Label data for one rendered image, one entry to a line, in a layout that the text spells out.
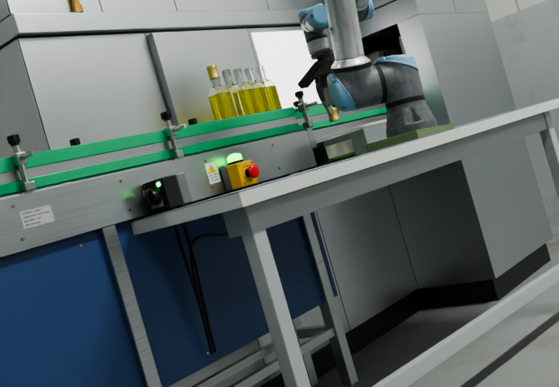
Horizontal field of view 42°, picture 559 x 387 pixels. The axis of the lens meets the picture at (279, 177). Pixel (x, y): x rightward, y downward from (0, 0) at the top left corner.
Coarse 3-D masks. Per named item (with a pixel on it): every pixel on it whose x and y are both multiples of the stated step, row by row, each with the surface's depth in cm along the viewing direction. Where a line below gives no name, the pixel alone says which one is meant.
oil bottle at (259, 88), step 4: (252, 84) 249; (256, 84) 250; (260, 84) 251; (256, 88) 249; (260, 88) 251; (264, 88) 252; (256, 92) 249; (260, 92) 250; (264, 92) 251; (256, 96) 249; (260, 96) 250; (264, 96) 251; (260, 100) 249; (264, 100) 251; (260, 104) 249; (264, 104) 250; (268, 104) 252; (260, 108) 249; (264, 108) 250; (268, 108) 251
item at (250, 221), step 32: (512, 128) 245; (544, 128) 260; (416, 160) 205; (448, 160) 216; (320, 192) 177; (352, 192) 185; (256, 224) 161; (256, 256) 160; (544, 288) 238; (288, 320) 161; (480, 320) 211; (288, 352) 160; (448, 352) 198; (288, 384) 161; (384, 384) 179
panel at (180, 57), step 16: (160, 32) 242; (176, 32) 247; (192, 32) 253; (208, 32) 259; (224, 32) 265; (240, 32) 272; (160, 48) 240; (176, 48) 246; (192, 48) 251; (208, 48) 257; (224, 48) 263; (240, 48) 270; (160, 64) 240; (176, 64) 244; (192, 64) 250; (208, 64) 255; (224, 64) 261; (240, 64) 268; (256, 64) 275; (160, 80) 241; (176, 80) 243; (192, 80) 248; (208, 80) 254; (256, 80) 273; (176, 96) 241; (192, 96) 247; (208, 96) 252; (176, 112) 240; (192, 112) 245; (208, 112) 250
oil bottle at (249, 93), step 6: (240, 84) 245; (246, 84) 246; (246, 90) 245; (252, 90) 247; (246, 96) 244; (252, 96) 247; (246, 102) 244; (252, 102) 246; (252, 108) 245; (258, 108) 248
